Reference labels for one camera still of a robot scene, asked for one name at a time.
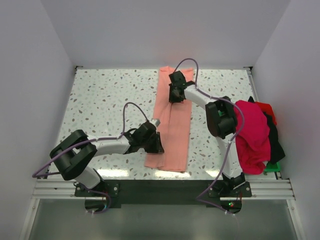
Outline salmon pink t shirt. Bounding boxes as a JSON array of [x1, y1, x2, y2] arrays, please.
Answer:
[[144, 66, 192, 172]]

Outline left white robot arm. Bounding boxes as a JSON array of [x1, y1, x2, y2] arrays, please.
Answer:
[[49, 119, 164, 196]]

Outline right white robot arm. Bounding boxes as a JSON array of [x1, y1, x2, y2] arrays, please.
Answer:
[[169, 71, 246, 197]]

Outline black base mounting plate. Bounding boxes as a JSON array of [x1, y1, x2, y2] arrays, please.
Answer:
[[74, 180, 253, 213]]

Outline red t shirt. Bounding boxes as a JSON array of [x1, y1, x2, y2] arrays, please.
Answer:
[[255, 101, 277, 126]]

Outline magenta t shirt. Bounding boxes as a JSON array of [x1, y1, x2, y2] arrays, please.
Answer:
[[234, 100, 271, 175]]

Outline black t shirt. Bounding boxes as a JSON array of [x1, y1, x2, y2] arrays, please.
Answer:
[[248, 96, 286, 165]]

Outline green plastic bin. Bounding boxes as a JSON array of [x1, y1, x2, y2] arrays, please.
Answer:
[[263, 161, 280, 172]]

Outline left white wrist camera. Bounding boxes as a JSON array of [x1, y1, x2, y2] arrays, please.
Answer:
[[150, 118, 161, 128]]

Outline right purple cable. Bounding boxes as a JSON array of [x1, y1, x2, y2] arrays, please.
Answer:
[[174, 58, 247, 210]]

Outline purple cable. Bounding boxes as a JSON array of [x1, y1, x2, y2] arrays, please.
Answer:
[[31, 101, 156, 215], [174, 58, 247, 210]]

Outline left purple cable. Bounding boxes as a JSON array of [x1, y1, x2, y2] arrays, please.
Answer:
[[31, 101, 156, 215]]

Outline aluminium rail frame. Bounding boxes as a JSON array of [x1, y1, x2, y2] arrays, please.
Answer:
[[18, 66, 300, 240]]

